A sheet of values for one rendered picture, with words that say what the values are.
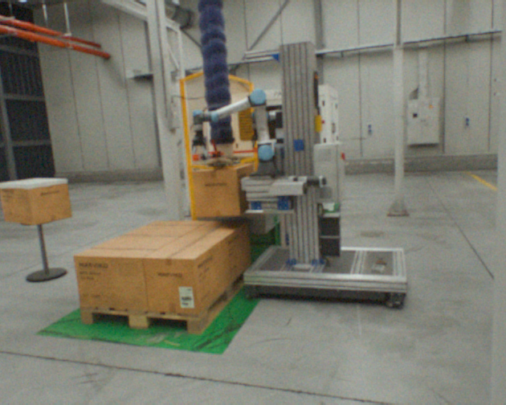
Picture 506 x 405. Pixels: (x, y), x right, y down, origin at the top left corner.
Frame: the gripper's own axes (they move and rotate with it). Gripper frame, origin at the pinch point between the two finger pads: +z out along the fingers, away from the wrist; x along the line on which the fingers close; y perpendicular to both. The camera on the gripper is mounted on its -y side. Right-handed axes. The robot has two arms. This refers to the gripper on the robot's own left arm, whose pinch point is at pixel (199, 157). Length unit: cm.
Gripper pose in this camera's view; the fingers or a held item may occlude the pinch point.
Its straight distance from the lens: 323.5
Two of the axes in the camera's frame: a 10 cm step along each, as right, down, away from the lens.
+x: -9.7, 0.2, 2.4
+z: 0.6, 9.8, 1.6
